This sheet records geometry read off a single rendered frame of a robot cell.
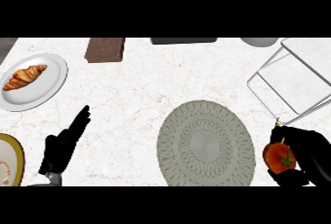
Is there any white tiered wire shelf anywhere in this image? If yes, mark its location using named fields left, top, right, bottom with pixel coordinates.
left=246, top=38, right=331, bottom=126

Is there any round grey woven placemat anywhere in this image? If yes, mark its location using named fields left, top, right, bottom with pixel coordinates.
left=156, top=100, right=258, bottom=187

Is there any red tomato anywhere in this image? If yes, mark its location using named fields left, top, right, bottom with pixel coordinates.
left=264, top=137, right=298, bottom=175

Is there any golden croissant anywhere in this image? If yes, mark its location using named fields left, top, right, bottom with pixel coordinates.
left=2, top=64, right=49, bottom=92

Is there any dark grey flat appliance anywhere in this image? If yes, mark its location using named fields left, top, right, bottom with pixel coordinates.
left=150, top=38, right=219, bottom=46

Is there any gold-rimmed patterned plate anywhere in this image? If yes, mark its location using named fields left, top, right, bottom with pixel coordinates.
left=0, top=132, right=27, bottom=187

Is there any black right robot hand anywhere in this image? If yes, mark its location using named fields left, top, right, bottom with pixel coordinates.
left=267, top=125, right=331, bottom=187

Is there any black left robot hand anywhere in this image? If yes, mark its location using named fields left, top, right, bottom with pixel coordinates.
left=38, top=104, right=92, bottom=177

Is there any grey metal edge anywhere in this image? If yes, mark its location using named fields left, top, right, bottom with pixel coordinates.
left=0, top=38, right=20, bottom=66

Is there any brown wooden block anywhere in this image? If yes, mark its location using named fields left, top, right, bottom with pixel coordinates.
left=83, top=38, right=128, bottom=64

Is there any white oval plate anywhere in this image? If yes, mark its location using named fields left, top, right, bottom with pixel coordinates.
left=0, top=52, right=70, bottom=113

